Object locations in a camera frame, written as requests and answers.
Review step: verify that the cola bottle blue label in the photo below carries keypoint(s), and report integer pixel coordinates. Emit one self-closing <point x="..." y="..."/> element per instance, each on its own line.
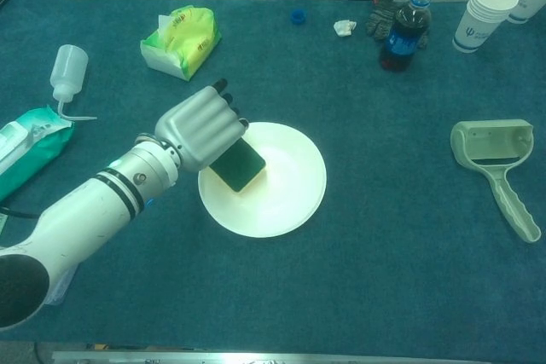
<point x="403" y="44"/>

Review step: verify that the stacked white paper cups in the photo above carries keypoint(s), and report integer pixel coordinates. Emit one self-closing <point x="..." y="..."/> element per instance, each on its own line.
<point x="482" y="19"/>

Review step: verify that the yellow green tissue pack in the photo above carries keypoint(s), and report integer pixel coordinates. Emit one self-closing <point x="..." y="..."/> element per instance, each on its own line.
<point x="187" y="40"/>

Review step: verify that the crumpled white tissue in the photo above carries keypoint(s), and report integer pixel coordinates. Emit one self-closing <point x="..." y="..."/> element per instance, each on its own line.
<point x="344" y="27"/>

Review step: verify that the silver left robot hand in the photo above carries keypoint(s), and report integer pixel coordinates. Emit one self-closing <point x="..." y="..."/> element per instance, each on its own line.
<point x="196" y="129"/>

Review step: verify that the blue bottle cap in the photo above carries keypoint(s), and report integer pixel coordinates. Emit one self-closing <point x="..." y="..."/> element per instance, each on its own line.
<point x="298" y="17"/>

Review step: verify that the white round plate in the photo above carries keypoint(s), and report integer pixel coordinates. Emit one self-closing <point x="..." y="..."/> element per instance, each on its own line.
<point x="277" y="202"/>

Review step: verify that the clear purple label box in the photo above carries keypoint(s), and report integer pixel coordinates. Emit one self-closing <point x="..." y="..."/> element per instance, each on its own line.
<point x="64" y="285"/>

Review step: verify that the green sponge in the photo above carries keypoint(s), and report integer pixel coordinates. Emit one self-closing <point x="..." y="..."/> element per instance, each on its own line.
<point x="239" y="165"/>

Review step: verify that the teal wet wipes pack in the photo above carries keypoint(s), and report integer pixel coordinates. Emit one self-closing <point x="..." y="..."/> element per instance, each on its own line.
<point x="38" y="146"/>

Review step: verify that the translucent squeeze wash bottle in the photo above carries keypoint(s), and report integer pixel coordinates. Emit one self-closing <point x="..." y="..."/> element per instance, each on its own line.
<point x="68" y="67"/>

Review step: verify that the grey knitted work glove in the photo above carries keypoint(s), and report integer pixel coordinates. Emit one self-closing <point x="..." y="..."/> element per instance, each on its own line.
<point x="379" y="19"/>

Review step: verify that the aluminium frame rail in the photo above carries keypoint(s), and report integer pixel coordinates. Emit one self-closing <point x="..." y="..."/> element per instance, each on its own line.
<point x="213" y="357"/>

